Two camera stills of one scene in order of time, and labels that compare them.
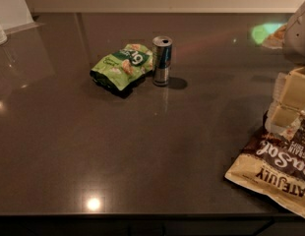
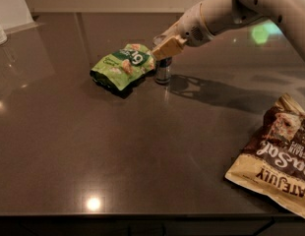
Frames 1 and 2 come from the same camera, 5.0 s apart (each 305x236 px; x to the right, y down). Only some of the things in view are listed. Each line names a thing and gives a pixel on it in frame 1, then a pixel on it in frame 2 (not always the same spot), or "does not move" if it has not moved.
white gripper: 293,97 → 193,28
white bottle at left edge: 1,38 does not move
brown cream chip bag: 277,166 does not move
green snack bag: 123,68 does not move
